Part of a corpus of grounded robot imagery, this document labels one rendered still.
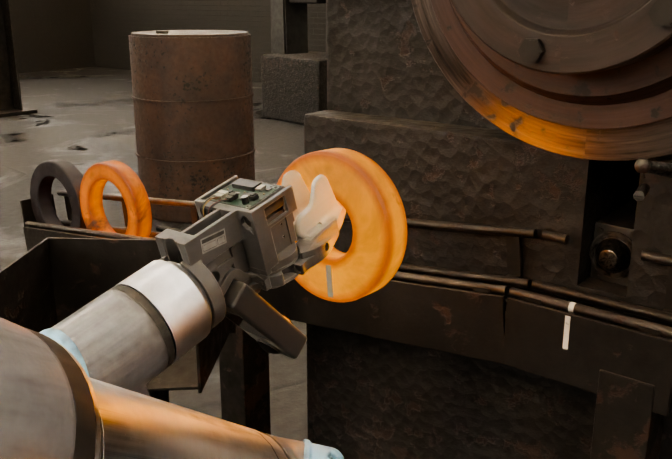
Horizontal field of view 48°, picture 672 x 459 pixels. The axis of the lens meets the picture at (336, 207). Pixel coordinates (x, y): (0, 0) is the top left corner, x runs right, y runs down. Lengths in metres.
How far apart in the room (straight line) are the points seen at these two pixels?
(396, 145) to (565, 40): 0.39
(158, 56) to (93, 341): 3.05
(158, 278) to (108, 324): 0.05
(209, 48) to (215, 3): 6.66
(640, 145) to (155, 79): 2.96
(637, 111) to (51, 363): 0.63
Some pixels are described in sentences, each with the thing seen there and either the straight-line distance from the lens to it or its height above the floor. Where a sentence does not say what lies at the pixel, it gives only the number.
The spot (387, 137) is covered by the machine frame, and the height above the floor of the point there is 0.85.
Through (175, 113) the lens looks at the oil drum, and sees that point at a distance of 3.56.
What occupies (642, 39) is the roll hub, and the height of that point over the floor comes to 1.01.
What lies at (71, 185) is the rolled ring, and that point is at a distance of 1.56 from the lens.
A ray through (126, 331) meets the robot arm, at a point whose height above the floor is 0.82.
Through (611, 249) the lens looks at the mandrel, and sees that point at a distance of 0.97.
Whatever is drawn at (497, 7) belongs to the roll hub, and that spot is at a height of 1.04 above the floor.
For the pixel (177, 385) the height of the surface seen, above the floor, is 0.61.
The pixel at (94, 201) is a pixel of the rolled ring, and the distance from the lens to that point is 1.53.
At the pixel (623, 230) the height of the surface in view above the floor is 0.77.
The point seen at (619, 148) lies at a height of 0.90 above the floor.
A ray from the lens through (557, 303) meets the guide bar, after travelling 0.89.
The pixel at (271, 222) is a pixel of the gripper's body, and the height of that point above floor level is 0.86.
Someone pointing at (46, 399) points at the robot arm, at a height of 0.92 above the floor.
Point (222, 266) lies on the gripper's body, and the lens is 0.63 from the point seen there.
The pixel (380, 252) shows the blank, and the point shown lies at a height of 0.81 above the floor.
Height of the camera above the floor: 1.05
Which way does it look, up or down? 16 degrees down
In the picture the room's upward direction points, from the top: straight up
